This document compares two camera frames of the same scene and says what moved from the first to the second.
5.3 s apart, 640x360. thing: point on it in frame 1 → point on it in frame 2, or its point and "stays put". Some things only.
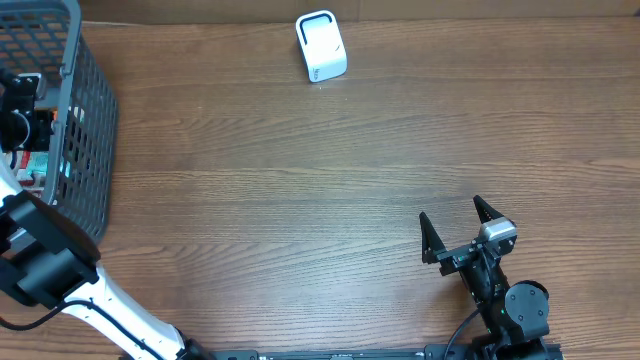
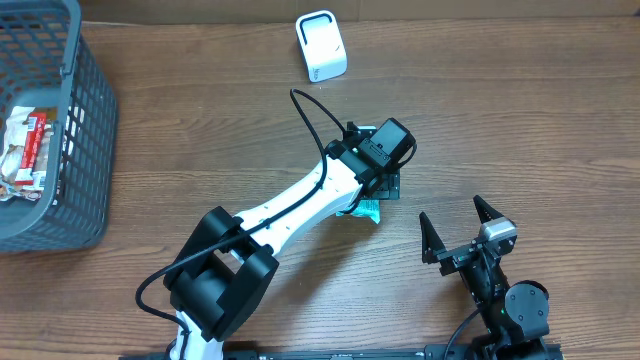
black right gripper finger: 485,212 stays put
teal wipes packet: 38,165 → 369,208
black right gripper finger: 431,241 stays put
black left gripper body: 17,118 → 391,186
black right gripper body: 456,259 stays put
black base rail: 396,352 stays put
